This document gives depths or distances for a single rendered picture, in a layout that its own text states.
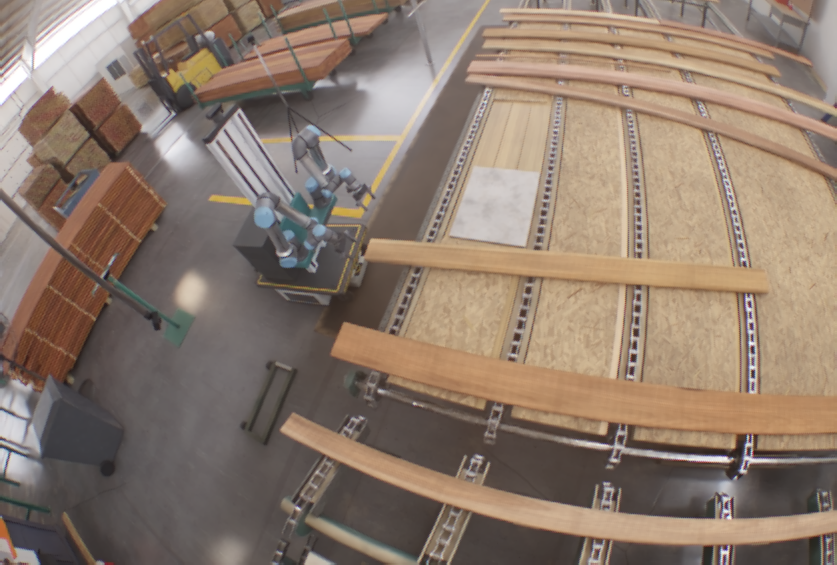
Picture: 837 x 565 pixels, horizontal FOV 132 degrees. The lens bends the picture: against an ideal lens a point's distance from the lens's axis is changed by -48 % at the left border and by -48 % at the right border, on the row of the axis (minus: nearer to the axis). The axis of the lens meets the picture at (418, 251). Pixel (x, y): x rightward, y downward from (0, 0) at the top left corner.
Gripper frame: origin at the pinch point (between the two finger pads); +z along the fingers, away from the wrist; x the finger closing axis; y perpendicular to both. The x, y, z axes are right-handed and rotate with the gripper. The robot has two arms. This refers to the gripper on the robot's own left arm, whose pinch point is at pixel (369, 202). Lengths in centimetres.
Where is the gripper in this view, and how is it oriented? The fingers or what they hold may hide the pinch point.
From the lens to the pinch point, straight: 266.1
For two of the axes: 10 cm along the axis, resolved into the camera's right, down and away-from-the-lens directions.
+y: 7.6, -1.4, -6.3
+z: 5.4, 6.7, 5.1
